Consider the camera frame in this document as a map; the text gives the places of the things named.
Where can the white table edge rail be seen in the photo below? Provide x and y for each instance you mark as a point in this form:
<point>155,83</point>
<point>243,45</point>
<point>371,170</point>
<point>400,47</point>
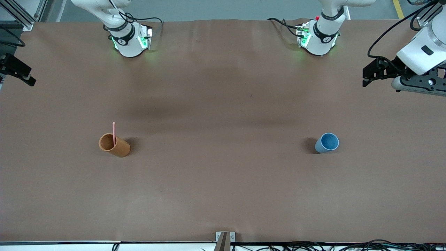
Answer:
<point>52,246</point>

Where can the grey metal bracket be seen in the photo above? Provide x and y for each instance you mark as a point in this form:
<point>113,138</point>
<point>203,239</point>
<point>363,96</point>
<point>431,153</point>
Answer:
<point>232,237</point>

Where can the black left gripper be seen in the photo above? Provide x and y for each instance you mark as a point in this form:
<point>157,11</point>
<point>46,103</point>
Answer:
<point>393,66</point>

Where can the aluminium frame profile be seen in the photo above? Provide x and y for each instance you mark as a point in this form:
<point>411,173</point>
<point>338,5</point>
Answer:
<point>427,17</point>
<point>21,14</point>

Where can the pink straw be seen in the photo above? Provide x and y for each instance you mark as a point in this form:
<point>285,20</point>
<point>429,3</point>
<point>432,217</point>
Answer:
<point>114,130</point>

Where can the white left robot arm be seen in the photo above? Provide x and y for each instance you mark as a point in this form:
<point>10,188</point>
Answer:
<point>320,35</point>

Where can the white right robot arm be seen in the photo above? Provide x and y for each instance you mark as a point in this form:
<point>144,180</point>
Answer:
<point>127,38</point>

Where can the blue cup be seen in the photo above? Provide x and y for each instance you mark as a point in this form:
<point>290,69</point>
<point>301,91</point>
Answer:
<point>327,143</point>

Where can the orange brown cup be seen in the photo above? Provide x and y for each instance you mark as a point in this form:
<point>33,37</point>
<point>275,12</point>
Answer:
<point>120,150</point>

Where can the brown table cover sheet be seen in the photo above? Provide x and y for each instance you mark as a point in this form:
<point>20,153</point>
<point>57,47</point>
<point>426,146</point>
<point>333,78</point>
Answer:
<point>223,191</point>

